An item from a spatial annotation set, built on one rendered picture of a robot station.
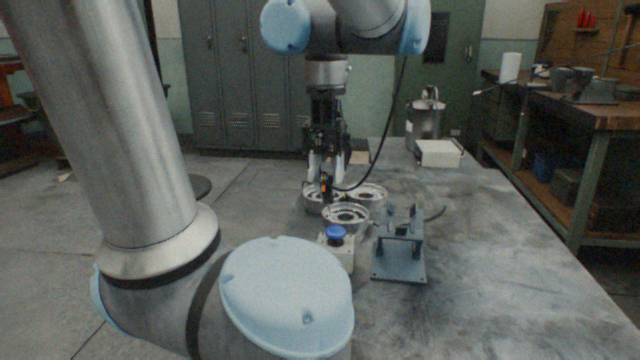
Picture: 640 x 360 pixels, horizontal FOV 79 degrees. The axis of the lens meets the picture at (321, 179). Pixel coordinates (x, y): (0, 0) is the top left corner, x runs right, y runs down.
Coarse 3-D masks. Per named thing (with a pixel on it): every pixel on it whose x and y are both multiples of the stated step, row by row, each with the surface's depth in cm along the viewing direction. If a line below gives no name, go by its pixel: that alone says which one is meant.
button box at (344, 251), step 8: (320, 240) 74; (328, 240) 74; (344, 240) 74; (352, 240) 74; (328, 248) 72; (336, 248) 72; (344, 248) 72; (352, 248) 72; (336, 256) 71; (344, 256) 70; (352, 256) 70; (344, 264) 71; (352, 264) 71; (352, 272) 72
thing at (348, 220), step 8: (336, 208) 91; (344, 208) 91; (352, 208) 91; (360, 208) 90; (336, 216) 87; (344, 216) 89; (352, 216) 88; (368, 216) 85; (328, 224) 84; (336, 224) 82; (344, 224) 82; (352, 224) 82; (360, 224) 83; (368, 224) 86; (352, 232) 83; (360, 232) 85
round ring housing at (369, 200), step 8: (368, 184) 102; (352, 192) 101; (360, 192) 100; (368, 192) 100; (384, 192) 99; (352, 200) 95; (360, 200) 93; (368, 200) 93; (376, 200) 93; (384, 200) 95; (368, 208) 94; (376, 208) 94
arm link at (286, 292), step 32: (224, 256) 38; (256, 256) 35; (288, 256) 36; (320, 256) 37; (224, 288) 32; (256, 288) 32; (288, 288) 32; (320, 288) 32; (192, 320) 34; (224, 320) 33; (256, 320) 30; (288, 320) 30; (320, 320) 31; (352, 320) 35; (192, 352) 35; (224, 352) 33; (256, 352) 31; (288, 352) 30; (320, 352) 31
